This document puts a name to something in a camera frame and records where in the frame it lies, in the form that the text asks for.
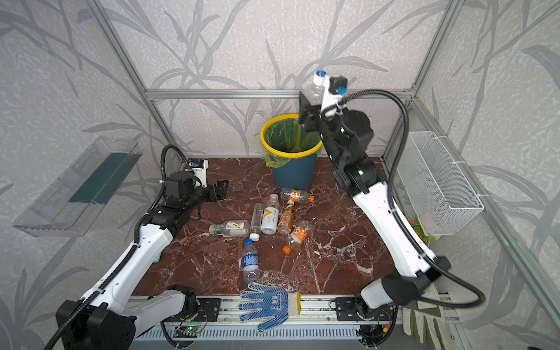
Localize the clear bottle blue label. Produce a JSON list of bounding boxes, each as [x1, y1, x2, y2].
[[241, 239, 260, 283]]

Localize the orange label bottle top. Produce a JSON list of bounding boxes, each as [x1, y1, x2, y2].
[[281, 188, 314, 204]]

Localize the orange cap label bottle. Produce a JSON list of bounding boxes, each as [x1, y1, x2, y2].
[[282, 220, 313, 255]]

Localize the orange liquid bottle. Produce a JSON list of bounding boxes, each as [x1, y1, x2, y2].
[[277, 200, 295, 235]]

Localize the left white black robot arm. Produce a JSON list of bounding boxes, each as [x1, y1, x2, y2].
[[45, 144, 229, 349]]

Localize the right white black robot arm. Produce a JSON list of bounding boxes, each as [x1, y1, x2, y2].
[[298, 89, 486, 315]]

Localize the teal bin with yellow rim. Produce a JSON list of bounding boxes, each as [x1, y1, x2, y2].
[[260, 114, 322, 190]]

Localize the slim clear bottle white cap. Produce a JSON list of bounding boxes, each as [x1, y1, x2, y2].
[[249, 204, 264, 241]]

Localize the white yellow label bottle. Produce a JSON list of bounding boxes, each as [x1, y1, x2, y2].
[[260, 193, 280, 235]]

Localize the blue dotted knit glove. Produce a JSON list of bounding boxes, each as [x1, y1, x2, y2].
[[238, 282, 301, 333]]

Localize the green circuit board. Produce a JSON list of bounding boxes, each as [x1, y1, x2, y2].
[[173, 323, 207, 339]]

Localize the potted plant red flowers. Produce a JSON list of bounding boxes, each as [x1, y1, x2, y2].
[[408, 218, 438, 246]]

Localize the white green striped glove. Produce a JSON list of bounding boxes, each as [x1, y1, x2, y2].
[[402, 300, 454, 349]]

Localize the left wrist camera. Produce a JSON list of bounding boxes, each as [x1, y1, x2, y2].
[[188, 158, 209, 188]]

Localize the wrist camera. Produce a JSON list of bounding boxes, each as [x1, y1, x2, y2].
[[321, 74, 348, 120], [188, 158, 209, 188]]

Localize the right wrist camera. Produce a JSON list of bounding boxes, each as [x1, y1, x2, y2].
[[321, 74, 348, 120]]

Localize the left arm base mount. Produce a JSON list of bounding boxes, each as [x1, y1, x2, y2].
[[175, 296, 222, 322]]

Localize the clear plastic wall tray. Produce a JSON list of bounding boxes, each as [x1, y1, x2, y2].
[[13, 137, 142, 238]]

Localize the white wire mesh basket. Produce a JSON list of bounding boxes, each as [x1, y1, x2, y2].
[[397, 131, 484, 237]]

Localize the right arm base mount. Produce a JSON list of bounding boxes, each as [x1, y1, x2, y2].
[[329, 297, 364, 322]]

